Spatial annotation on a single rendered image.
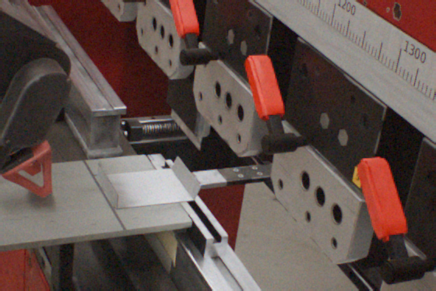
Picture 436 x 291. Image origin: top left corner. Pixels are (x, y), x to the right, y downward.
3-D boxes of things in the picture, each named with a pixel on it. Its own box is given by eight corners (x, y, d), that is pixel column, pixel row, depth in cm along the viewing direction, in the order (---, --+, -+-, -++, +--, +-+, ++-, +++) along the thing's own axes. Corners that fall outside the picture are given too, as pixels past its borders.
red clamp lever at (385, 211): (359, 156, 68) (395, 282, 65) (403, 151, 69) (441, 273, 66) (347, 164, 69) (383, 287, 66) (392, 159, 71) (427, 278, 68)
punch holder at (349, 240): (266, 190, 91) (293, 36, 83) (339, 180, 94) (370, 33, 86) (342, 276, 79) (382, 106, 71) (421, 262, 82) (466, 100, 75)
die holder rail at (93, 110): (21, 47, 192) (22, 5, 188) (48, 46, 194) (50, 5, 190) (89, 160, 152) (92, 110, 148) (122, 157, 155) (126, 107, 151)
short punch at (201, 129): (164, 117, 124) (171, 52, 120) (178, 115, 125) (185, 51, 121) (192, 151, 116) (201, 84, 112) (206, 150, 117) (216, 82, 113)
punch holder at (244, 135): (191, 103, 106) (207, -32, 99) (254, 98, 110) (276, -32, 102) (245, 165, 95) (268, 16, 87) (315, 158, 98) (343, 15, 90)
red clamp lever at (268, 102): (245, 52, 83) (271, 150, 80) (284, 50, 85) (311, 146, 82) (237, 61, 85) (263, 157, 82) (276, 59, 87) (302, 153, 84)
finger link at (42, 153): (60, 162, 118) (29, 108, 112) (75, 190, 112) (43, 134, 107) (15, 188, 117) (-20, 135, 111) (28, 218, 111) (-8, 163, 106)
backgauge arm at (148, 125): (100, 169, 177) (105, 105, 171) (374, 141, 203) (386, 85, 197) (113, 190, 171) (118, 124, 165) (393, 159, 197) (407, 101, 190)
